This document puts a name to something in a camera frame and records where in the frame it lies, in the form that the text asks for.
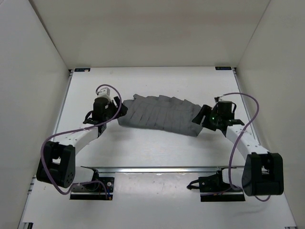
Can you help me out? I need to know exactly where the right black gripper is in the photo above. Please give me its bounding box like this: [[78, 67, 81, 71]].
[[192, 105, 222, 131]]

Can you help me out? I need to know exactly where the grey pleated skirt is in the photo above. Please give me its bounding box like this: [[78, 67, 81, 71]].
[[118, 94, 203, 137]]

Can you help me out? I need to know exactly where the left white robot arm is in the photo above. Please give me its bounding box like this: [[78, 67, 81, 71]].
[[36, 95, 128, 195]]

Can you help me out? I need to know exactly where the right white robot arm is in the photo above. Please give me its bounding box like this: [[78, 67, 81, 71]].
[[187, 101, 284, 196]]

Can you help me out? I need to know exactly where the right blue corner sticker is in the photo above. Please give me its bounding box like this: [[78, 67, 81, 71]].
[[215, 66, 232, 71]]

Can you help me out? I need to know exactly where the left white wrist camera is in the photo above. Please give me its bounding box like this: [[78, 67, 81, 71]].
[[97, 87, 112, 101]]

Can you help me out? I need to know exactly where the right aluminium table rail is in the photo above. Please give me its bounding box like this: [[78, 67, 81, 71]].
[[233, 67, 260, 143]]

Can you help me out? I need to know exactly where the aluminium table rail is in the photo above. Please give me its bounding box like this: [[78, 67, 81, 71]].
[[44, 71, 73, 167], [233, 67, 260, 143]]

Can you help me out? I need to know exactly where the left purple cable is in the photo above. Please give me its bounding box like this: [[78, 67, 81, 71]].
[[40, 84, 123, 200]]

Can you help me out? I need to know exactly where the front aluminium rail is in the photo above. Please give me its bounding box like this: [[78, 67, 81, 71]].
[[96, 167, 221, 173]]

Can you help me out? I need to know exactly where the left aluminium table rail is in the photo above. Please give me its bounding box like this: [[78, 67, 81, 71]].
[[44, 71, 73, 167]]

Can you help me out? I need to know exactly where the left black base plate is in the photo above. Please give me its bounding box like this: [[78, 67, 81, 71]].
[[70, 174, 115, 201]]

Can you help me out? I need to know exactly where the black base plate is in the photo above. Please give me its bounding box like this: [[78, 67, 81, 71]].
[[187, 173, 246, 202], [70, 174, 115, 201]]

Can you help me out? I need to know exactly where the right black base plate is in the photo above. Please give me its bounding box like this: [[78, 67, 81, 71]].
[[187, 173, 246, 202]]

